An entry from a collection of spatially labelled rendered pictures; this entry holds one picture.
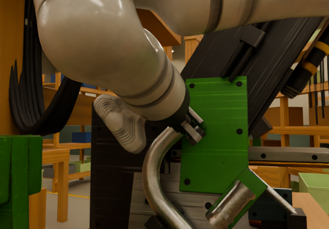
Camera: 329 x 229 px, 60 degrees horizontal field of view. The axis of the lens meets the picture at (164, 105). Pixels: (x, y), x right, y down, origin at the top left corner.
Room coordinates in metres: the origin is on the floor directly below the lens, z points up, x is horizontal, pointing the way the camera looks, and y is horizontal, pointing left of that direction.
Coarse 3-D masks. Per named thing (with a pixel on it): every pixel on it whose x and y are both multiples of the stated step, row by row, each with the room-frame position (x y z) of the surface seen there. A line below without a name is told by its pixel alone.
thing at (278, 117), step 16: (304, 48) 3.09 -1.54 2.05; (320, 64) 2.88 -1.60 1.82; (320, 80) 2.89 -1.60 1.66; (272, 112) 3.85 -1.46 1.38; (288, 112) 3.72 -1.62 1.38; (320, 112) 3.04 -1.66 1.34; (288, 128) 3.45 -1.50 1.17; (304, 128) 3.20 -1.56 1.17; (320, 128) 2.97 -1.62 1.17; (272, 144) 4.06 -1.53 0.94; (288, 144) 3.53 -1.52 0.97; (288, 176) 3.52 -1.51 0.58
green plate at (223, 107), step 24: (192, 96) 0.53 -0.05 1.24; (216, 96) 0.52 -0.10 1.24; (240, 96) 0.51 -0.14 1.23; (216, 120) 0.51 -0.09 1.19; (240, 120) 0.49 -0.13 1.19; (216, 144) 0.50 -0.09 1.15; (240, 144) 0.48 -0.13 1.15; (192, 168) 0.50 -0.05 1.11; (216, 168) 0.49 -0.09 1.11; (240, 168) 0.47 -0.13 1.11; (216, 192) 0.48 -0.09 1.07
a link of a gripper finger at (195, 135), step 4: (184, 124) 0.39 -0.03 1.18; (188, 124) 0.40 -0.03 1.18; (188, 128) 0.40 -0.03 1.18; (192, 128) 0.40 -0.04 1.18; (196, 128) 0.41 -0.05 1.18; (188, 132) 0.40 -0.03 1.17; (192, 132) 0.40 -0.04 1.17; (196, 132) 0.40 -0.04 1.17; (188, 136) 0.41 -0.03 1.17; (192, 136) 0.40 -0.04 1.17; (196, 136) 0.39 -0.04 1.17; (200, 136) 0.39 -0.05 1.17; (196, 140) 0.40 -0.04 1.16
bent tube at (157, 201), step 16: (192, 112) 0.48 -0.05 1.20; (160, 144) 0.49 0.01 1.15; (144, 160) 0.49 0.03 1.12; (160, 160) 0.49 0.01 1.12; (144, 176) 0.48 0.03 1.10; (144, 192) 0.48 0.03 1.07; (160, 192) 0.47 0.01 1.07; (160, 208) 0.46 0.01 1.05; (176, 208) 0.47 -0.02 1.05; (176, 224) 0.45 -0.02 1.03
